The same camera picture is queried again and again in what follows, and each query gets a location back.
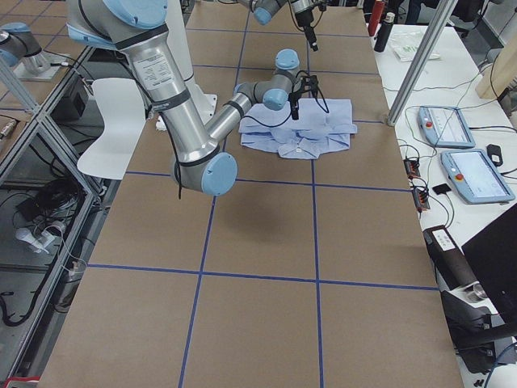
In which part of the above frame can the small black device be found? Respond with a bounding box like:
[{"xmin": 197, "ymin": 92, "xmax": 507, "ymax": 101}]
[{"xmin": 486, "ymin": 144, "xmax": 503, "ymax": 167}]

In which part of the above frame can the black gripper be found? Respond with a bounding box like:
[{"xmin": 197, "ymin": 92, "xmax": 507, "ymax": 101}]
[
  {"xmin": 293, "ymin": 0, "xmax": 326, "ymax": 52},
  {"xmin": 288, "ymin": 75, "xmax": 319, "ymax": 120}
]

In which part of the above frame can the white plastic bag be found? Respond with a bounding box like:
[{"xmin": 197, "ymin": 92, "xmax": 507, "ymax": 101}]
[{"xmin": 389, "ymin": 32, "xmax": 424, "ymax": 62}]

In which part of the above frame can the red bottle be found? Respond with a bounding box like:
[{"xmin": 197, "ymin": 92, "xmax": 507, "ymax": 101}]
[{"xmin": 368, "ymin": 0, "xmax": 385, "ymax": 37}]

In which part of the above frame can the black square pad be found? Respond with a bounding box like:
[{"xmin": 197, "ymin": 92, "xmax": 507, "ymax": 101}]
[{"xmin": 432, "ymin": 183, "xmax": 452, "ymax": 196}]

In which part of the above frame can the white plastic chair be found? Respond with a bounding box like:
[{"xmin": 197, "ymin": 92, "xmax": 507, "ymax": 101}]
[{"xmin": 77, "ymin": 78, "xmax": 146, "ymax": 180}]

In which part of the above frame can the teach pendant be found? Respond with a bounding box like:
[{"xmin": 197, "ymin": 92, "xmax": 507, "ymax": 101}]
[
  {"xmin": 418, "ymin": 106, "xmax": 476, "ymax": 149},
  {"xmin": 440, "ymin": 149, "xmax": 515, "ymax": 205}
]

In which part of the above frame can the blue striped button shirt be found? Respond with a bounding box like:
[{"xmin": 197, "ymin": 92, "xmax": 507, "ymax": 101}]
[{"xmin": 238, "ymin": 99, "xmax": 358, "ymax": 159}]

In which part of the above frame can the far teach pendant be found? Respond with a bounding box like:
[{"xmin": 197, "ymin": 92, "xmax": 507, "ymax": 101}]
[{"xmin": 418, "ymin": 106, "xmax": 476, "ymax": 149}]

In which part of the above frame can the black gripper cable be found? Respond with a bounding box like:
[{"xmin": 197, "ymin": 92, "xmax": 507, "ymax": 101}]
[{"xmin": 161, "ymin": 72, "xmax": 330, "ymax": 200}]

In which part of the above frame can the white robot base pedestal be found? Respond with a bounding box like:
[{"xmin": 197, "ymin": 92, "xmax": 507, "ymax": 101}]
[{"xmin": 166, "ymin": 0, "xmax": 217, "ymax": 124}]

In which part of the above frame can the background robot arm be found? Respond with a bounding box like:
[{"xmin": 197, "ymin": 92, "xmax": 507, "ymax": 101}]
[{"xmin": 1, "ymin": 22, "xmax": 69, "ymax": 81}]

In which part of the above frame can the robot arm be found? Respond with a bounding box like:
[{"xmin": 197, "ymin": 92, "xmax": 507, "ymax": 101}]
[
  {"xmin": 237, "ymin": 0, "xmax": 328, "ymax": 52},
  {"xmin": 67, "ymin": 1, "xmax": 319, "ymax": 196}
]

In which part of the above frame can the black box with label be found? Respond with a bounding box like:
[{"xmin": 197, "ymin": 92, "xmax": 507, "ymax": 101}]
[{"xmin": 422, "ymin": 226, "xmax": 478, "ymax": 290}]

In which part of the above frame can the aluminium frame post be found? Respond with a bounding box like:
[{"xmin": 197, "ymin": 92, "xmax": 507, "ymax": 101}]
[{"xmin": 386, "ymin": 0, "xmax": 457, "ymax": 127}]

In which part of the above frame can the black monitor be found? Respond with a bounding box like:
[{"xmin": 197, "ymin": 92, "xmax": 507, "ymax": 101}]
[{"xmin": 462, "ymin": 206, "xmax": 517, "ymax": 323}]

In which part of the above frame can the near teach pendant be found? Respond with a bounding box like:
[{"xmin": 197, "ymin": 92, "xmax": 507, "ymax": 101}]
[{"xmin": 440, "ymin": 149, "xmax": 515, "ymax": 205}]

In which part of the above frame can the black bottle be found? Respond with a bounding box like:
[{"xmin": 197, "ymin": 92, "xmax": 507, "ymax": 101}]
[{"xmin": 373, "ymin": 12, "xmax": 396, "ymax": 53}]

